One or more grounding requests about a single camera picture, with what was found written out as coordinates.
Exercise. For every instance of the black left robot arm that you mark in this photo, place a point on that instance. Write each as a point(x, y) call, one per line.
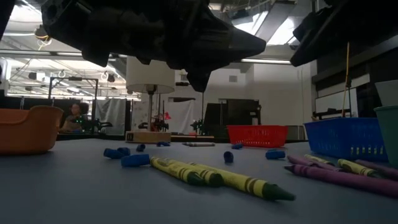
point(6, 15)

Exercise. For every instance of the whiteboard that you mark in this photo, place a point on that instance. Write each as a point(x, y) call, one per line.
point(332, 102)

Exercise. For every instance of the white crayon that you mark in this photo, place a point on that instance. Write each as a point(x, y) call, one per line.
point(199, 144)

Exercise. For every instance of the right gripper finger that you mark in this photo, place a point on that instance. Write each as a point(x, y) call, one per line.
point(323, 45)

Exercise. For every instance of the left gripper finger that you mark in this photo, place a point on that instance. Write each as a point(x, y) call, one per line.
point(245, 46)
point(199, 79)

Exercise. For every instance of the teal plastic bin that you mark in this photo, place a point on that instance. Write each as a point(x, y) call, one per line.
point(388, 137)

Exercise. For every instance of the blue eraser cap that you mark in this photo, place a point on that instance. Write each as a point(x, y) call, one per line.
point(228, 157)
point(126, 151)
point(275, 155)
point(140, 147)
point(163, 144)
point(110, 153)
point(237, 146)
point(135, 160)

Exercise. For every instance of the black pole stand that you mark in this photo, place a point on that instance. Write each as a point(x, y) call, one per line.
point(182, 84)

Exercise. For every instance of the black metal frame stand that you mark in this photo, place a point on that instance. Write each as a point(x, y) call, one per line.
point(74, 78)

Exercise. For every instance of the person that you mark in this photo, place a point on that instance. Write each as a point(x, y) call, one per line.
point(74, 115)

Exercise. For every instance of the black ceiling reel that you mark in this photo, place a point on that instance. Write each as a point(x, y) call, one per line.
point(42, 34)

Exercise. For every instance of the white shade table lamp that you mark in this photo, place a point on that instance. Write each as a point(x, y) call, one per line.
point(149, 77)

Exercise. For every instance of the black cabinet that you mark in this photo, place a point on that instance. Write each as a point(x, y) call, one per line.
point(236, 115)

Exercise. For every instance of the white hanging sheet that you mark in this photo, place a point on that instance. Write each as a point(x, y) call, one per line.
point(183, 115)

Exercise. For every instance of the blue slotted basket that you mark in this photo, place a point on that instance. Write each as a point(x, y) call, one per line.
point(342, 133)

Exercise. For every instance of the grey hanging sheet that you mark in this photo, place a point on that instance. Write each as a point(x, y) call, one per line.
point(113, 115)

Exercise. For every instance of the grey box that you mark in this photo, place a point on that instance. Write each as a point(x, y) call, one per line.
point(297, 133)

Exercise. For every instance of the yellow-green crayon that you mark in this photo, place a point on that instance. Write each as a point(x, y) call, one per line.
point(177, 171)
point(317, 159)
point(357, 168)
point(248, 185)
point(211, 179)

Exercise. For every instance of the orange plastic bin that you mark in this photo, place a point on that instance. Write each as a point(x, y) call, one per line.
point(28, 130)

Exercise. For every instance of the long ceiling light fixture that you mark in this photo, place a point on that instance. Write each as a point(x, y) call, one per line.
point(267, 61)

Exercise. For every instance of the red slotted basket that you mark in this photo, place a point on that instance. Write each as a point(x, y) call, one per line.
point(258, 136)

